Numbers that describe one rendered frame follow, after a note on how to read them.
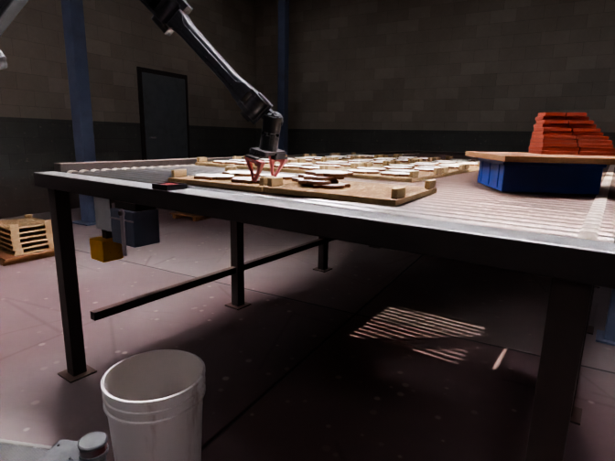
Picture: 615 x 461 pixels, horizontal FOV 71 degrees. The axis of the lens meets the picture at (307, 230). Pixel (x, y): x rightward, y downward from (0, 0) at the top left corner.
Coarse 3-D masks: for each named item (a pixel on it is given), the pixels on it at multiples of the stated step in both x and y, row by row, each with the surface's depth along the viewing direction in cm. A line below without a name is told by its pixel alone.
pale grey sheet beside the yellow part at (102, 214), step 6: (96, 198) 157; (102, 198) 155; (96, 204) 158; (102, 204) 155; (108, 204) 153; (96, 210) 158; (102, 210) 156; (108, 210) 154; (96, 216) 159; (102, 216) 156; (108, 216) 154; (96, 222) 160; (102, 222) 157; (108, 222) 155; (102, 228) 158; (108, 228) 156
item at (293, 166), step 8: (288, 160) 233; (296, 160) 236; (256, 168) 210; (264, 168) 207; (288, 168) 201; (296, 168) 202; (304, 168) 199; (312, 168) 196; (320, 168) 189; (336, 168) 208; (344, 168) 209; (352, 168) 210
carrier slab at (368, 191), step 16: (272, 192) 126; (288, 192) 123; (304, 192) 120; (320, 192) 117; (336, 192) 118; (352, 192) 119; (368, 192) 119; (384, 192) 120; (416, 192) 122; (432, 192) 131
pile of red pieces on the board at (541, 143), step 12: (540, 120) 158; (552, 120) 154; (564, 120) 153; (576, 120) 153; (540, 132) 156; (552, 132) 154; (564, 132) 153; (576, 132) 153; (588, 132) 153; (540, 144) 155; (552, 144) 153; (564, 144) 152; (576, 144) 152; (588, 144) 151; (600, 144) 151
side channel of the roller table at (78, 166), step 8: (368, 152) 417; (376, 152) 423; (384, 152) 438; (392, 152) 452; (400, 152) 469; (408, 152) 487; (128, 160) 215; (136, 160) 217; (144, 160) 218; (152, 160) 221; (160, 160) 224; (168, 160) 228; (176, 160) 232; (184, 160) 237; (192, 160) 241; (208, 160) 250; (56, 168) 187; (64, 168) 186; (72, 168) 189; (80, 168) 191; (88, 168) 194; (96, 168) 197
